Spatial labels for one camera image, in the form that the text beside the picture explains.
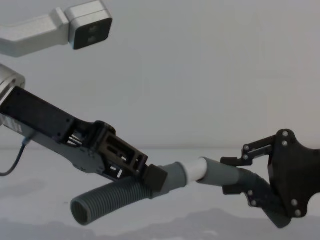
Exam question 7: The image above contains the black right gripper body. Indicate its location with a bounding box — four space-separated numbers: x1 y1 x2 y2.
268 128 320 219

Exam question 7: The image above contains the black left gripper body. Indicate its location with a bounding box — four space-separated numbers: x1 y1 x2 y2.
0 86 108 176

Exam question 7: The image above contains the grey smooth-cuffed hose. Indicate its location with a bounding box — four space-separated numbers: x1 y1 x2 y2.
196 156 293 222

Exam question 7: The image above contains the grey corrugated hose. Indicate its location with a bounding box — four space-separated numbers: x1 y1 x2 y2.
70 161 191 221

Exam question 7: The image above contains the white plastic tube connector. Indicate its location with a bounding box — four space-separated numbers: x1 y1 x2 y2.
183 156 209 185

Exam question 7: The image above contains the white table cloth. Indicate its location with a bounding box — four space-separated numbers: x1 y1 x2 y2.
0 146 320 240

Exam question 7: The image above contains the thin dark gripper cable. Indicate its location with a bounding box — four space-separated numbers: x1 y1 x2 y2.
0 134 35 177

